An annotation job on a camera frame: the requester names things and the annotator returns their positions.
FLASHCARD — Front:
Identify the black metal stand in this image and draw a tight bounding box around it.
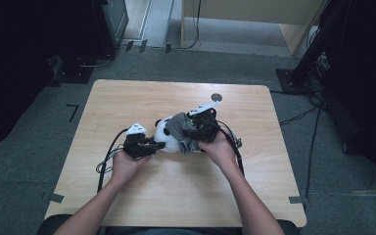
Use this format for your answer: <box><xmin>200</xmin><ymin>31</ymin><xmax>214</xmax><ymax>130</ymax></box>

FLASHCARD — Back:
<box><xmin>275</xmin><ymin>0</ymin><xmax>347</xmax><ymax>96</ymax></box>

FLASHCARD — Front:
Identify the black floor base plate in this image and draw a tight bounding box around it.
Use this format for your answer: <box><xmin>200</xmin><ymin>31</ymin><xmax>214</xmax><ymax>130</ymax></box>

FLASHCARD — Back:
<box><xmin>52</xmin><ymin>55</ymin><xmax>94</xmax><ymax>85</ymax></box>

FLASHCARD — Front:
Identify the grey floor tape piece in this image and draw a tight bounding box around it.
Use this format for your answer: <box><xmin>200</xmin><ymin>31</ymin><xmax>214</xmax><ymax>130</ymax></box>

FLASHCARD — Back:
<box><xmin>288</xmin><ymin>195</ymin><xmax>309</xmax><ymax>206</ymax></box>
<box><xmin>47</xmin><ymin>192</ymin><xmax>66</xmax><ymax>204</ymax></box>

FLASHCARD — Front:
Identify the black floor cable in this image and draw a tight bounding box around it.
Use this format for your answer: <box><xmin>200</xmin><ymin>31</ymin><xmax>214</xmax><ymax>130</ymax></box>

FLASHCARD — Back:
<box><xmin>278</xmin><ymin>105</ymin><xmax>322</xmax><ymax>126</ymax></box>
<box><xmin>304</xmin><ymin>106</ymin><xmax>322</xmax><ymax>201</ymax></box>

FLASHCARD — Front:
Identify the black cabinet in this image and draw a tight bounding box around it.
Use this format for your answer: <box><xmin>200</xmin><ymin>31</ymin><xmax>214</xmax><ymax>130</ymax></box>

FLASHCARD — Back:
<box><xmin>89</xmin><ymin>0</ymin><xmax>130</xmax><ymax>58</ymax></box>

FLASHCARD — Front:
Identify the black hanging cable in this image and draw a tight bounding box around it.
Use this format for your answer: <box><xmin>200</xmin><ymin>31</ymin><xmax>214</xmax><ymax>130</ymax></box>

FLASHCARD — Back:
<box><xmin>172</xmin><ymin>0</ymin><xmax>202</xmax><ymax>51</ymax></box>

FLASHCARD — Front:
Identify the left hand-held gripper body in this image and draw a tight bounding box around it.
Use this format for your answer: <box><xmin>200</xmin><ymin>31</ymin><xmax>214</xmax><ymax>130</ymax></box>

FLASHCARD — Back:
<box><xmin>122</xmin><ymin>121</ymin><xmax>156</xmax><ymax>160</ymax></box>

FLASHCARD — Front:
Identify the person's clothing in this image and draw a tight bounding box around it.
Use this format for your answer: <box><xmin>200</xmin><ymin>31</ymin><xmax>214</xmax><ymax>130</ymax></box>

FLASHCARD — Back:
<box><xmin>136</xmin><ymin>228</ymin><xmax>194</xmax><ymax>235</ymax></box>

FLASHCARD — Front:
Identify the panda plush toy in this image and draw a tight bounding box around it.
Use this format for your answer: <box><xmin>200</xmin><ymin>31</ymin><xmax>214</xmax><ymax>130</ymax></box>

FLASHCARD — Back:
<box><xmin>153</xmin><ymin>116</ymin><xmax>185</xmax><ymax>155</ymax></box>

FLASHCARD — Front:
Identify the thick black gripper cable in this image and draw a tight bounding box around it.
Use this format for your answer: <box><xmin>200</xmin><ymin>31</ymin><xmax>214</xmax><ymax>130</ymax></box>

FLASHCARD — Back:
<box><xmin>95</xmin><ymin>127</ymin><xmax>130</xmax><ymax>194</ymax></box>
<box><xmin>202</xmin><ymin>119</ymin><xmax>245</xmax><ymax>177</ymax></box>

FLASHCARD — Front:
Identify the black angled floor tape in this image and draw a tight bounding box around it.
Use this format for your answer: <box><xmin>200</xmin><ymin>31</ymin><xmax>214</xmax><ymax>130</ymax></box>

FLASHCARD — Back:
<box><xmin>66</xmin><ymin>103</ymin><xmax>80</xmax><ymax>123</ymax></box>

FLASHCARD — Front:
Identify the thin grey gripper cable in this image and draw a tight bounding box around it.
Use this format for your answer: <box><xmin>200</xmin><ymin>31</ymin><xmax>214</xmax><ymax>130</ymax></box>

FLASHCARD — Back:
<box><xmin>95</xmin><ymin>146</ymin><xmax>125</xmax><ymax>174</ymax></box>
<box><xmin>220</xmin><ymin>120</ymin><xmax>243</xmax><ymax>149</ymax></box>

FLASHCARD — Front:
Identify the person's left hand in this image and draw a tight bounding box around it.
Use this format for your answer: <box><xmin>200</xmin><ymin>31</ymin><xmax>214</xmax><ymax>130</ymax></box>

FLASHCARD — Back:
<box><xmin>111</xmin><ymin>150</ymin><xmax>154</xmax><ymax>188</ymax></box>

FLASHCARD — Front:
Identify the light wooden cabinet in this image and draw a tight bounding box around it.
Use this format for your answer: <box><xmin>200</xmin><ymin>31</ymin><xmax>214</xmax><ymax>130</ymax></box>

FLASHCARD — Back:
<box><xmin>180</xmin><ymin>0</ymin><xmax>328</xmax><ymax>57</ymax></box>

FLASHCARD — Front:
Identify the black curtain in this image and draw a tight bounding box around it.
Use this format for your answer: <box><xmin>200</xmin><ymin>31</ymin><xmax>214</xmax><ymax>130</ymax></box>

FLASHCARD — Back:
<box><xmin>319</xmin><ymin>0</ymin><xmax>376</xmax><ymax>194</ymax></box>
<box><xmin>0</xmin><ymin>0</ymin><xmax>94</xmax><ymax>155</ymax></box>

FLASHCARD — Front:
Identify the person's right hand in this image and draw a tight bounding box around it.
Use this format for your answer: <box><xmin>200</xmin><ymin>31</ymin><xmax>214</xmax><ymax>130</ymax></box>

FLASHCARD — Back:
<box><xmin>198</xmin><ymin>131</ymin><xmax>240</xmax><ymax>173</ymax></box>

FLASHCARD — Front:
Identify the grey knitted sock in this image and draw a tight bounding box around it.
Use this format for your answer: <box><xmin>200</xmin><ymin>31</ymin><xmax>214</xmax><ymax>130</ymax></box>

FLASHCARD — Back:
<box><xmin>165</xmin><ymin>112</ymin><xmax>201</xmax><ymax>156</ymax></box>

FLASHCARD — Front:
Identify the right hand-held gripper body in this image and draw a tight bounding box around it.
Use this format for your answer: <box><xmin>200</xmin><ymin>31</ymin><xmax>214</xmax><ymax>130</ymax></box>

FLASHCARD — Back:
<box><xmin>188</xmin><ymin>101</ymin><xmax>222</xmax><ymax>144</ymax></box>

